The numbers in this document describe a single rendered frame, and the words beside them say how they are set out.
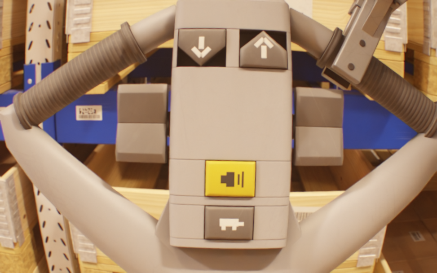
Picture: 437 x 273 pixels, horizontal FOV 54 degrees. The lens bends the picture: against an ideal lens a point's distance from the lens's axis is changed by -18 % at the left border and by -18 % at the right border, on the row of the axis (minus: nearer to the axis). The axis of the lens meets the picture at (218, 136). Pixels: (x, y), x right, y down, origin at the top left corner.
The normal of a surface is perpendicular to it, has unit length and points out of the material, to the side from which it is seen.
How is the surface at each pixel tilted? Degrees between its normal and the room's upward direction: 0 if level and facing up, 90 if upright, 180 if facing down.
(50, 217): 90
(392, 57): 90
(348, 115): 90
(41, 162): 68
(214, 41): 74
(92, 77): 110
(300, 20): 60
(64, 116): 90
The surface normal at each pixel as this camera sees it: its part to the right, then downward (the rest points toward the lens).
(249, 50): -0.02, -0.01
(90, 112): -0.03, 0.26
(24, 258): 1.00, 0.02
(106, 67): 0.29, 0.58
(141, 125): -0.01, -0.30
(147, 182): 0.01, -0.96
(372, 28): -0.27, 0.42
